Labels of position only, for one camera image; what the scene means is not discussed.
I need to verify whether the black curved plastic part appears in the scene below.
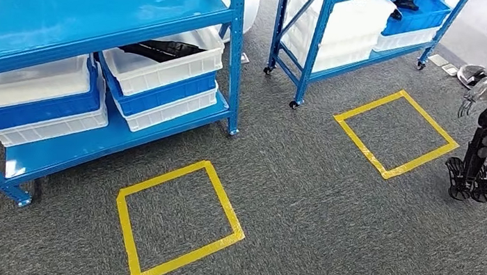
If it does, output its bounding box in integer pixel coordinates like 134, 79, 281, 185
118, 34, 207, 69

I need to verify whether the blue plastic crate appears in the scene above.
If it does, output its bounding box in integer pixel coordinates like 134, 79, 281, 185
379, 0, 453, 44
0, 48, 109, 146
90, 53, 221, 127

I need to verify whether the blue metal shelf rack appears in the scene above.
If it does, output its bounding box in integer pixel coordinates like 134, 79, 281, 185
0, 0, 255, 233
259, 0, 470, 129

